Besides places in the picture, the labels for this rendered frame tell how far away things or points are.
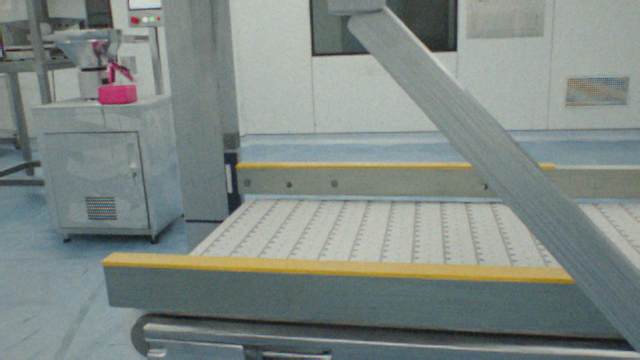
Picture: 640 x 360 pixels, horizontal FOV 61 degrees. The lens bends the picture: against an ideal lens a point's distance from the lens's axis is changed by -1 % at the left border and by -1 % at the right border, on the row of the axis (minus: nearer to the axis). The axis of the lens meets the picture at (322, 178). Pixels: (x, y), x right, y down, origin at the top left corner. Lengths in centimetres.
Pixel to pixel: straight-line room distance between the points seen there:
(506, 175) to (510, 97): 528
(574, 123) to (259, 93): 304
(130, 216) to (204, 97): 248
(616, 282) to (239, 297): 22
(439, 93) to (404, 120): 520
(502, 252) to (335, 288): 18
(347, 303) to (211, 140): 35
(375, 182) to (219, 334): 28
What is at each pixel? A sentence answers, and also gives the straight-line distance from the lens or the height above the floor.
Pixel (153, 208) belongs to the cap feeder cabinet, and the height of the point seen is 21.
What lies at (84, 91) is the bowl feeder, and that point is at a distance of 334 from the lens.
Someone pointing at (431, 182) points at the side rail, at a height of 90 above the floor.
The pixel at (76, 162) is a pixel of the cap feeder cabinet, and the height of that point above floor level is 47.
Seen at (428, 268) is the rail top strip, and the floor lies 92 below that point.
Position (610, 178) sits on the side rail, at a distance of 62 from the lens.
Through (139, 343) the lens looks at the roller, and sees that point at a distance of 43.
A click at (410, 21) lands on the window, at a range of 543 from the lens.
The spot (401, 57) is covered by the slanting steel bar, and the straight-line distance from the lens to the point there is 30.
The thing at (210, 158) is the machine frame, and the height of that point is 92.
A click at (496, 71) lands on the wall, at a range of 551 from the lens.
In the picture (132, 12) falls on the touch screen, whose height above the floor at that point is 122.
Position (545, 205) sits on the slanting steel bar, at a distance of 27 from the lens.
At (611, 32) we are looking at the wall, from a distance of 573.
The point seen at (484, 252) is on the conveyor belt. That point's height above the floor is 88.
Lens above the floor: 106
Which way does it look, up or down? 15 degrees down
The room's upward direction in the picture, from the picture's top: 2 degrees counter-clockwise
